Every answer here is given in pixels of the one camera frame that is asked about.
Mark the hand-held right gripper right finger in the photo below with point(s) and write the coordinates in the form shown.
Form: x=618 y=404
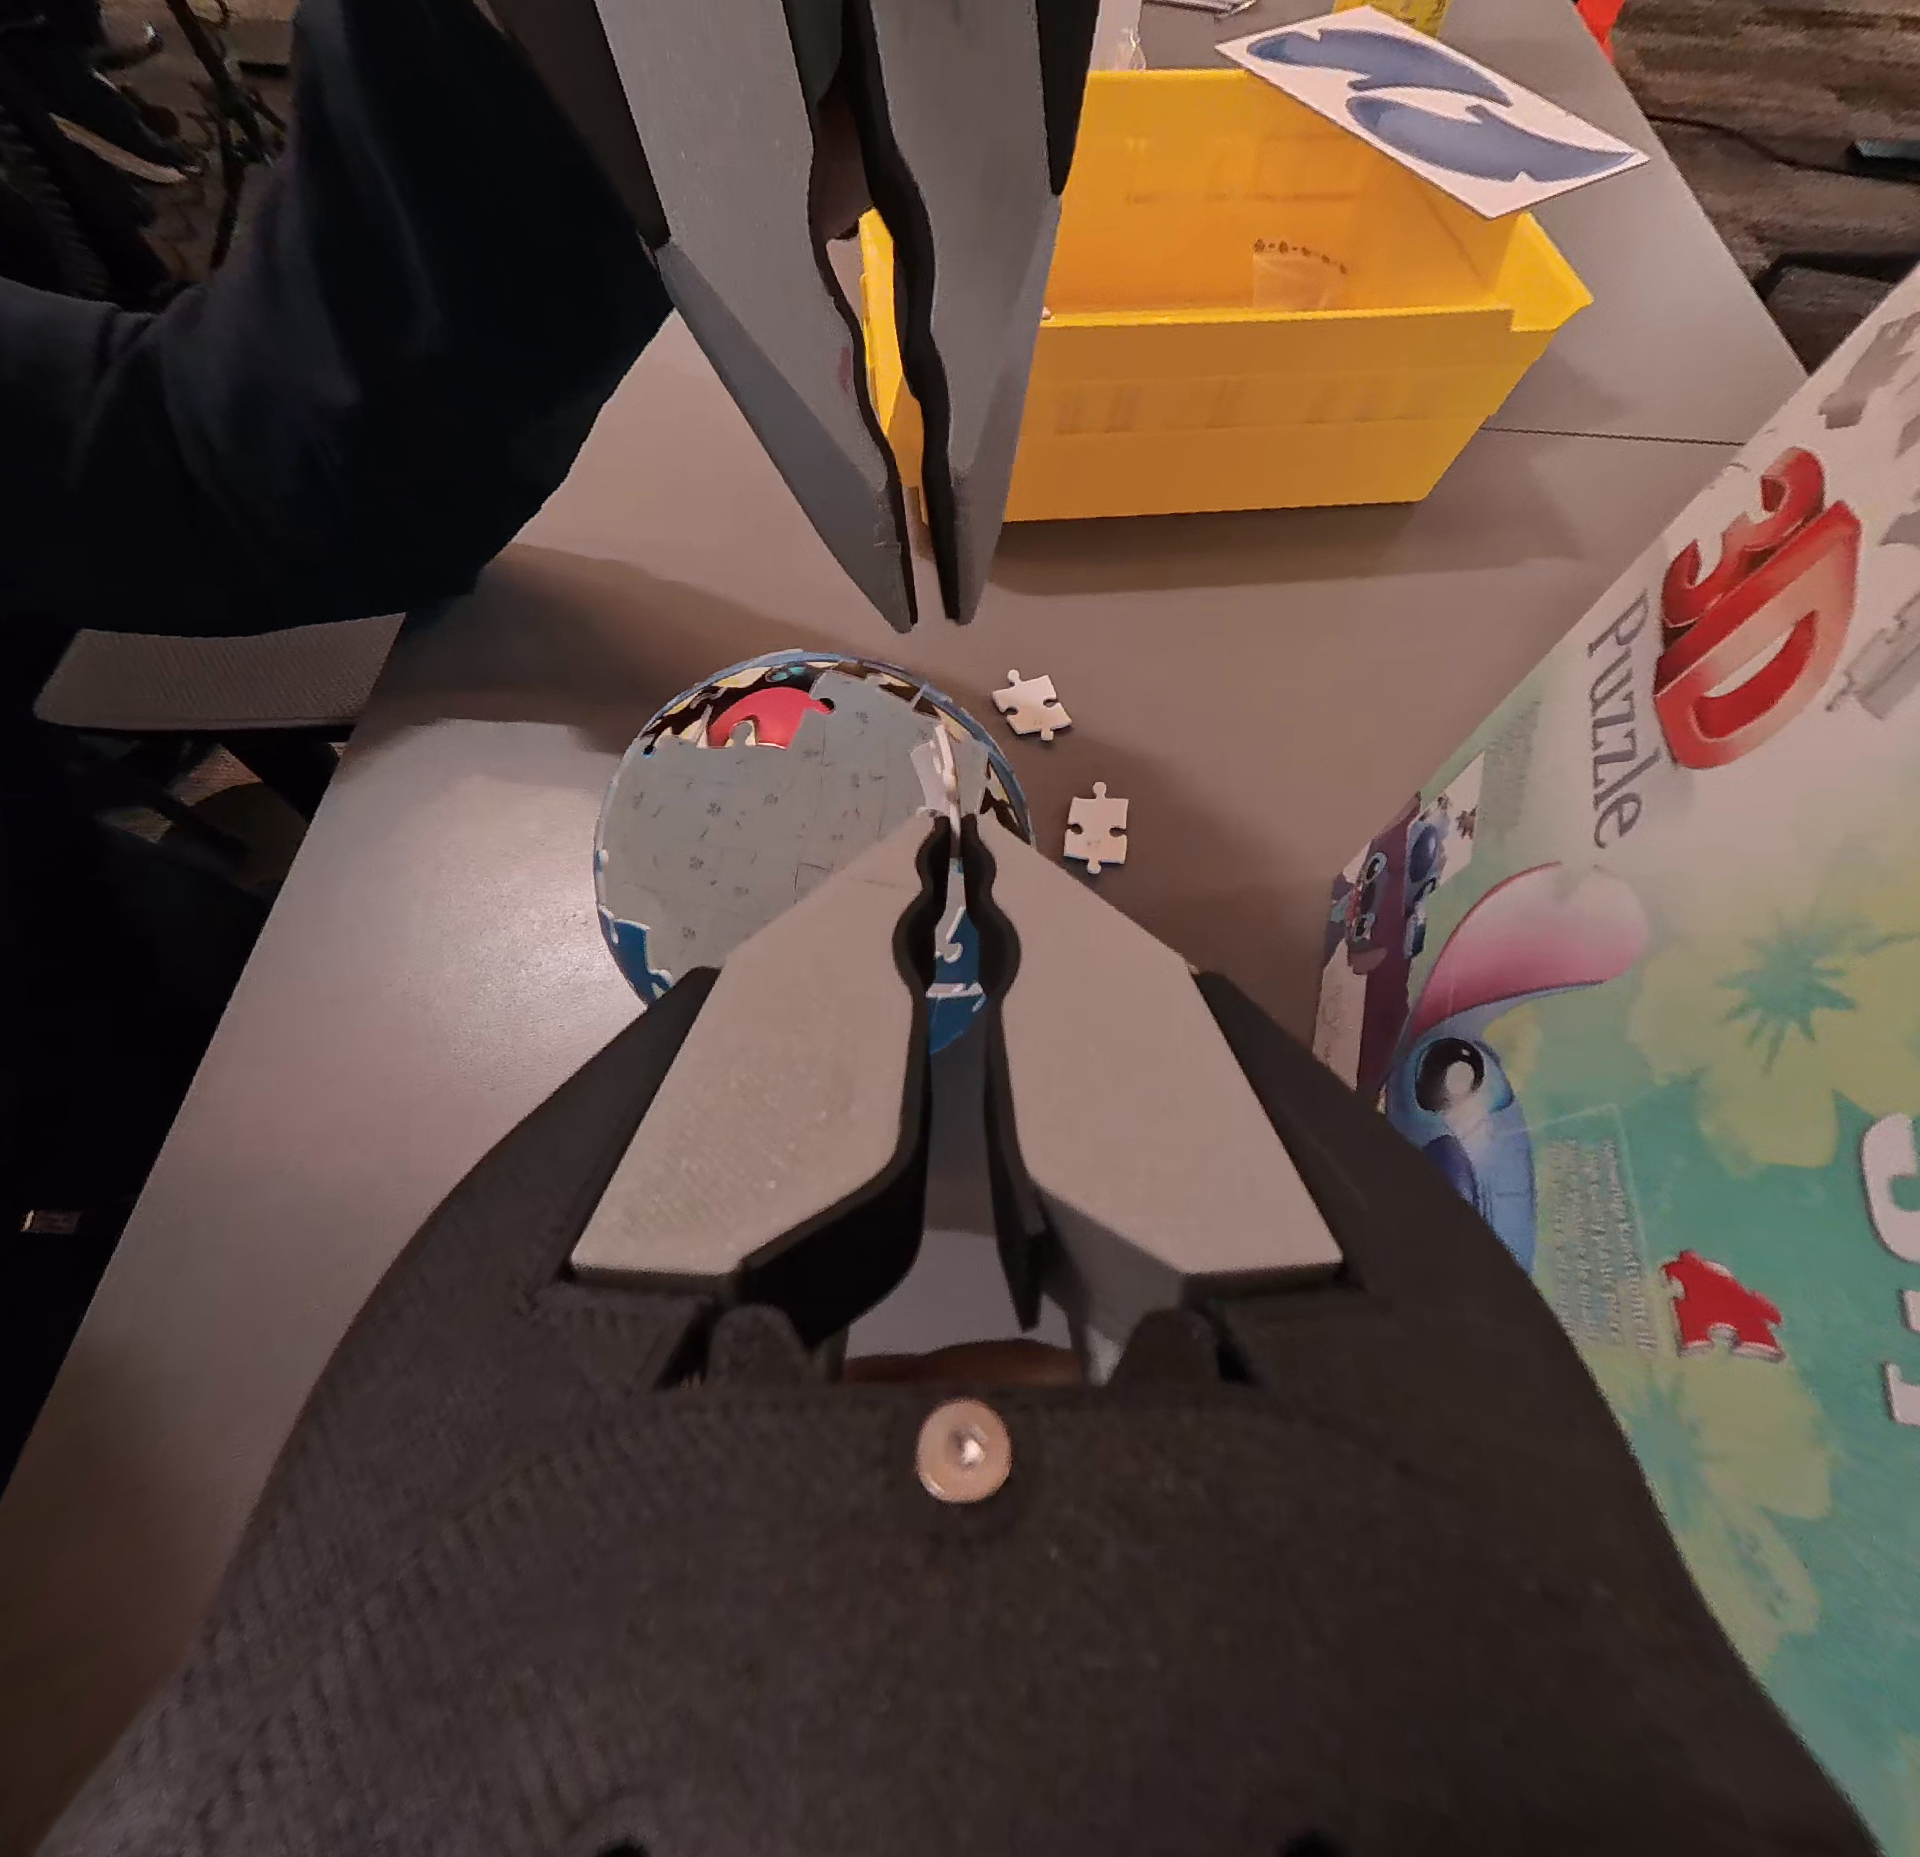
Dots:
x=1140 y=1122

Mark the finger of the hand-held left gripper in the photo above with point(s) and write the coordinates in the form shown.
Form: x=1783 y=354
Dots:
x=976 y=237
x=749 y=237

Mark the person's left forearm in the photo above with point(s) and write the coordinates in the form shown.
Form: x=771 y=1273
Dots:
x=302 y=312

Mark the blue puzzle ball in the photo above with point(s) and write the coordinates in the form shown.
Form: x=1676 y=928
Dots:
x=720 y=824

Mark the printed puzzle box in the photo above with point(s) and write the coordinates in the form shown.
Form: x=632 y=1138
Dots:
x=1727 y=1061

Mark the white puzzle piece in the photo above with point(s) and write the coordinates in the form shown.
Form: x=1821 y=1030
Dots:
x=938 y=769
x=1095 y=828
x=1032 y=706

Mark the white sheet with blue shapes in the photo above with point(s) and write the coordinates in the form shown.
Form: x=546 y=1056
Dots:
x=1425 y=103

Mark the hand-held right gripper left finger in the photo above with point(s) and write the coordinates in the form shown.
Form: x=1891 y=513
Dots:
x=749 y=1122

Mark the black office chair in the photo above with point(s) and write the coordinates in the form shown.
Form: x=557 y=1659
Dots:
x=225 y=672

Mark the person's right hand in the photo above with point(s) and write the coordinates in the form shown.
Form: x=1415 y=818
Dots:
x=959 y=1363

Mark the yellow plastic bin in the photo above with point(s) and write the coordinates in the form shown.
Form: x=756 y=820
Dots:
x=1245 y=431

